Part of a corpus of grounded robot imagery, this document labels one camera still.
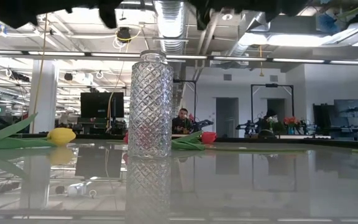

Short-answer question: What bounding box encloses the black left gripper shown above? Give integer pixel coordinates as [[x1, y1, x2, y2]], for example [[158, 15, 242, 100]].
[[73, 0, 126, 30]]

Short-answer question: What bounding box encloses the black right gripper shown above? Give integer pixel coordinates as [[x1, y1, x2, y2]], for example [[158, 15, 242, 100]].
[[187, 0, 311, 31]]

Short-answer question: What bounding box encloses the red artificial tulip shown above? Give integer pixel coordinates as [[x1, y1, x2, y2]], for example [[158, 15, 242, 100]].
[[106, 131, 218, 145], [122, 130, 306, 153]]

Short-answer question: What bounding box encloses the clear cut-glass vase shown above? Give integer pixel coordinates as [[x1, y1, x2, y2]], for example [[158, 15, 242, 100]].
[[126, 49, 175, 159]]

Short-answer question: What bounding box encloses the long horizontal light bar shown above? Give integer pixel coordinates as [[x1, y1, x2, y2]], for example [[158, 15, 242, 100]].
[[0, 49, 358, 67]]

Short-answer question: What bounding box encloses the black monitor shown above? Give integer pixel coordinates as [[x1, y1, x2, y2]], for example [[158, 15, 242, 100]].
[[80, 91, 126, 119]]

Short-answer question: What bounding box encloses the white building pillar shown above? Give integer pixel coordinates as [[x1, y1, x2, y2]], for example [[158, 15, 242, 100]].
[[29, 59, 60, 135]]

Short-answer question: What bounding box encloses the grey door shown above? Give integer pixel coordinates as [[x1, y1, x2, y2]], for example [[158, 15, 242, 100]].
[[266, 98, 291, 126], [215, 97, 240, 138]]

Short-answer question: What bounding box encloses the person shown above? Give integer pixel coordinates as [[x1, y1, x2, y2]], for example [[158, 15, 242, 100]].
[[171, 107, 196, 135], [260, 108, 276, 138]]

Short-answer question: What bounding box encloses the white flower bouquet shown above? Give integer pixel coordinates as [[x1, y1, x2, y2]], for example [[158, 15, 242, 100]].
[[265, 115, 280, 129]]

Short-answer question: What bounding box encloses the orange flower bouquet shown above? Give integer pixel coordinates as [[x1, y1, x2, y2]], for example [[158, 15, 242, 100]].
[[282, 115, 302, 128]]

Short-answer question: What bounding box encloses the black ceiling camera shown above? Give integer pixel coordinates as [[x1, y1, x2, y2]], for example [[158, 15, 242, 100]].
[[116, 26, 132, 44]]

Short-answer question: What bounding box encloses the smooth silver air duct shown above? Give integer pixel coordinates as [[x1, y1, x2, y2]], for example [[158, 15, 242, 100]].
[[227, 11, 291, 58]]

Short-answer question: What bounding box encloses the ribbed silver air duct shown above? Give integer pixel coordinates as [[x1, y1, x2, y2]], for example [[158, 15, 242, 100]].
[[152, 0, 188, 54]]

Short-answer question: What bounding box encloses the black background rig frame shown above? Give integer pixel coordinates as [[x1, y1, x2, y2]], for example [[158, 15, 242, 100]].
[[250, 83, 295, 135]]

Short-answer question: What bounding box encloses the black aluminium table frame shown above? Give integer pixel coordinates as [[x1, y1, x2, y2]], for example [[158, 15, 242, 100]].
[[0, 132, 358, 149]]

